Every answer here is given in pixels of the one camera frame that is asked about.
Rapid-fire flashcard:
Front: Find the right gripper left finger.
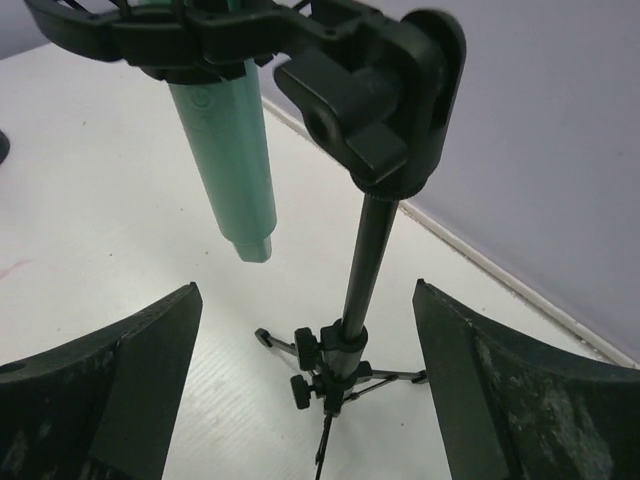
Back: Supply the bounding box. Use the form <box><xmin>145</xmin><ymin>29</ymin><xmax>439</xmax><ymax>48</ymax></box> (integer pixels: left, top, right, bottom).
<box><xmin>1</xmin><ymin>283</ymin><xmax>203</xmax><ymax>479</ymax></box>

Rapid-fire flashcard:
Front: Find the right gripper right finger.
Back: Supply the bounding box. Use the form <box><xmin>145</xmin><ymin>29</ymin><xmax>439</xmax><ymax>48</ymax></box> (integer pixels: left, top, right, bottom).
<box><xmin>412</xmin><ymin>280</ymin><xmax>639</xmax><ymax>479</ymax></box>

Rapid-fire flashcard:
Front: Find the mint green microphone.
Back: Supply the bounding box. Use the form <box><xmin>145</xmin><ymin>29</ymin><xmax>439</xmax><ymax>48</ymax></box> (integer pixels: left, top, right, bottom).
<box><xmin>169</xmin><ymin>60</ymin><xmax>277</xmax><ymax>263</ymax></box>

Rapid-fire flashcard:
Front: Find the tripod stand with shock mount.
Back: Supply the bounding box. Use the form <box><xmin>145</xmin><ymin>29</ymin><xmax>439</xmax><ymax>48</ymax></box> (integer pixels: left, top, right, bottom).
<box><xmin>24</xmin><ymin>0</ymin><xmax>469</xmax><ymax>480</ymax></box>

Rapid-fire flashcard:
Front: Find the round-base mic stand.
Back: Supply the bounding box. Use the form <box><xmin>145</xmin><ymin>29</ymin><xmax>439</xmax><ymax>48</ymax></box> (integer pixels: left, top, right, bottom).
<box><xmin>0</xmin><ymin>131</ymin><xmax>11</xmax><ymax>164</ymax></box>

